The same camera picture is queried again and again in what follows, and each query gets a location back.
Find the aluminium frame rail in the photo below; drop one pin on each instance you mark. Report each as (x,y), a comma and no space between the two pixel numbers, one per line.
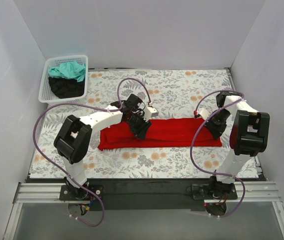
(249,191)

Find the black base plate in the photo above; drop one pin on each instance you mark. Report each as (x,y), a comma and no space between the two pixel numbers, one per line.
(158,193)

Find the red t shirt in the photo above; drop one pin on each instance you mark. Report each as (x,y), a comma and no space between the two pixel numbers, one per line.
(163,133)

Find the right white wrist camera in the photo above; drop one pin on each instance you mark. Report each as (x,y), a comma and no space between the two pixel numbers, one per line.
(201,113)

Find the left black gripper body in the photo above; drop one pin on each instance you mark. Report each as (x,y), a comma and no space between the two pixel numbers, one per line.
(140,127)

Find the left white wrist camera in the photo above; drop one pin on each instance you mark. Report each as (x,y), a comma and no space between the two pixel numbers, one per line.
(150,112)

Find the teal t shirt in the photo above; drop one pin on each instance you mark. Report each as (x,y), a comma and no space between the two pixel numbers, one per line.
(69,70)

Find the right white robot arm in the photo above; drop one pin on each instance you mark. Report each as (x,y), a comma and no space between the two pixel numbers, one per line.
(249,136)

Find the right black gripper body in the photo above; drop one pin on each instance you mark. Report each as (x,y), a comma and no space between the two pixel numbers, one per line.
(213,126)

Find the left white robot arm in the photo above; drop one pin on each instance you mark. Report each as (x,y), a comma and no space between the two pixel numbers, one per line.
(73,139)

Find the white plastic laundry basket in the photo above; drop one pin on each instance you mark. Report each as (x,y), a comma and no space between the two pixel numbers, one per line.
(46,95)

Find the floral table cloth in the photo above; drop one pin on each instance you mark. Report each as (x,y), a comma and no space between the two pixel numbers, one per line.
(174,93)

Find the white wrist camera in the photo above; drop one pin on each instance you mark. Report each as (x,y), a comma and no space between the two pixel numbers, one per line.
(150,112)
(201,113)

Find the black t shirt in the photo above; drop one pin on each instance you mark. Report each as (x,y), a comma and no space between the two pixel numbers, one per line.
(66,88)

